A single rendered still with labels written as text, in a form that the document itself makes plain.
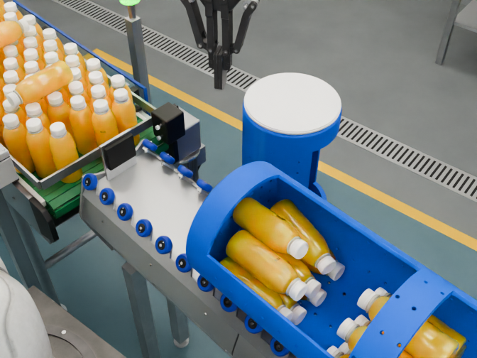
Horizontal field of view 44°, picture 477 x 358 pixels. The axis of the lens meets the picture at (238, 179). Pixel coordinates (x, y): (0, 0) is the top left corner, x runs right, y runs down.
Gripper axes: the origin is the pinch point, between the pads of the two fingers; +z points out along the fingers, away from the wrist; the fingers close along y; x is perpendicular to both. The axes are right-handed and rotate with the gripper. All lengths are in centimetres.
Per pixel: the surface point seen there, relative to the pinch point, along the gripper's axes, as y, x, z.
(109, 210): -34, 10, 56
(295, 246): 17.2, -8.1, 33.4
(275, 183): 9.0, 12.4, 37.3
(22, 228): -77, 26, 92
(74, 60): -59, 50, 39
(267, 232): 10.9, -5.5, 33.9
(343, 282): 28, -2, 49
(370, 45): 25, 257, 141
